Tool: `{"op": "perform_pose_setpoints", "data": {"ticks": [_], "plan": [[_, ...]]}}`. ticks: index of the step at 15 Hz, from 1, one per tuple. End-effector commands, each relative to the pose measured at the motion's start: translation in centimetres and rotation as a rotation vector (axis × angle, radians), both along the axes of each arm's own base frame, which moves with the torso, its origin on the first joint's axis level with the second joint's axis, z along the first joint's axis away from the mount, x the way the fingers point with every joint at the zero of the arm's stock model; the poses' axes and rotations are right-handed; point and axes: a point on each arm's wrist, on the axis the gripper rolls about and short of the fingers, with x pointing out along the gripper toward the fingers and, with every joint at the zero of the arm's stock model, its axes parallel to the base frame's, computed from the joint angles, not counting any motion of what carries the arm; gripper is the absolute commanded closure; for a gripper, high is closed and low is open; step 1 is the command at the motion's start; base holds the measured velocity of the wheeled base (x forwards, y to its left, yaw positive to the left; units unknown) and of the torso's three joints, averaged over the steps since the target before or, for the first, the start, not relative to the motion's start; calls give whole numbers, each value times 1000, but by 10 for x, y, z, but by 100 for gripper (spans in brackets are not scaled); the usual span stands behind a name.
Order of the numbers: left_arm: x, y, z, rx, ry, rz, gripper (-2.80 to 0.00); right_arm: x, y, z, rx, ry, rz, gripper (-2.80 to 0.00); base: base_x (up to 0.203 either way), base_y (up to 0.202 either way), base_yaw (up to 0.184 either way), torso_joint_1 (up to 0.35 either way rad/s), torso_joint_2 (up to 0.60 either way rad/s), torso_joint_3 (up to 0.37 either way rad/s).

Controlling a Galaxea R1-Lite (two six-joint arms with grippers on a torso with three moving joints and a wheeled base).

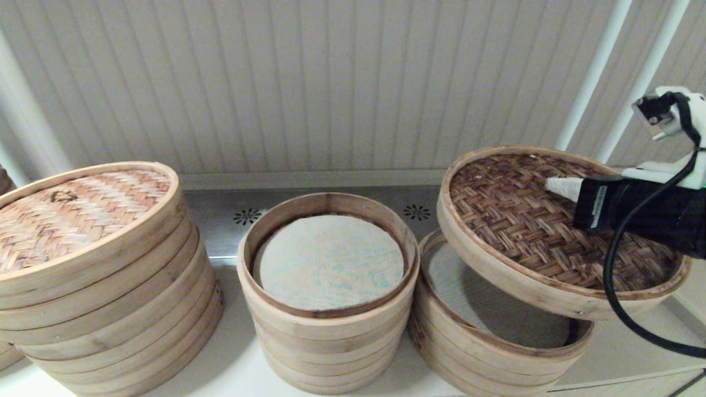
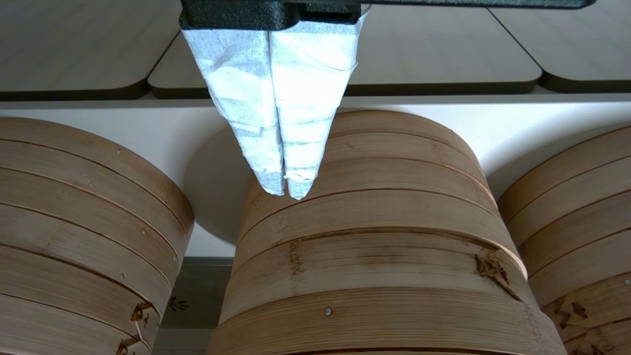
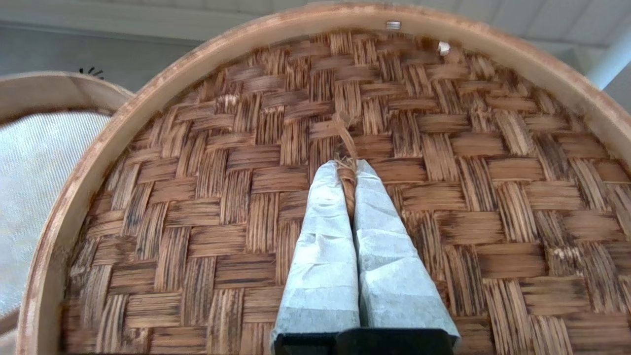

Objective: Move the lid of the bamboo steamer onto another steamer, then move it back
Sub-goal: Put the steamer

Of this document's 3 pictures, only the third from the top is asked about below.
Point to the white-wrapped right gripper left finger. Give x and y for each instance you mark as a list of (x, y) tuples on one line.
[(323, 266)]

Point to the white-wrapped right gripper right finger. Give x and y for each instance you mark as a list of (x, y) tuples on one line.
[(389, 276)]

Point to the dark woven bamboo steamer lid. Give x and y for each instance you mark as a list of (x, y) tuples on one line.
[(197, 197)]

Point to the white cloth steamer liner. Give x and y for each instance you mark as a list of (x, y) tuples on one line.
[(39, 197)]

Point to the bamboo steamer stack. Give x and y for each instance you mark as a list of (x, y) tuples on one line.
[(49, 91)]

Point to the white metal pole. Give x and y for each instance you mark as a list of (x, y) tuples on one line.
[(613, 56)]

